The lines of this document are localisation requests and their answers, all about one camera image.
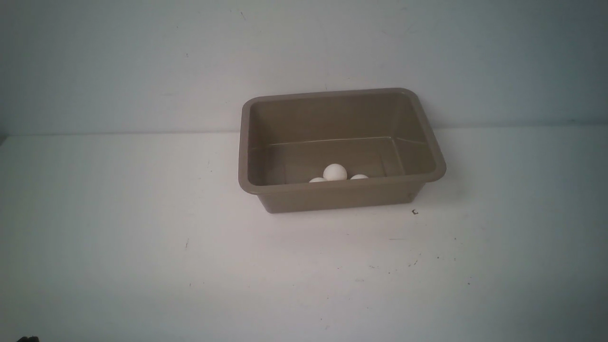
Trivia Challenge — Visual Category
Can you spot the white ball with logo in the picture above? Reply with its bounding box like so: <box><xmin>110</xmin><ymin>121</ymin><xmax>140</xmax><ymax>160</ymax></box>
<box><xmin>322</xmin><ymin>164</ymin><xmax>348</xmax><ymax>181</ymax></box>

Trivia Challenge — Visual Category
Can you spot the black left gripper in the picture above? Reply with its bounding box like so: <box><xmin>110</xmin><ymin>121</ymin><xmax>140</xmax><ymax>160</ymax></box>
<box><xmin>17</xmin><ymin>336</ymin><xmax>39</xmax><ymax>342</ymax></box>

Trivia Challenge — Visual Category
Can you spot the tan plastic storage bin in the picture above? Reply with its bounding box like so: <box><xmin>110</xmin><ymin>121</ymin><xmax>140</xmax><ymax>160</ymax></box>
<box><xmin>237</xmin><ymin>87</ymin><xmax>447</xmax><ymax>214</ymax></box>

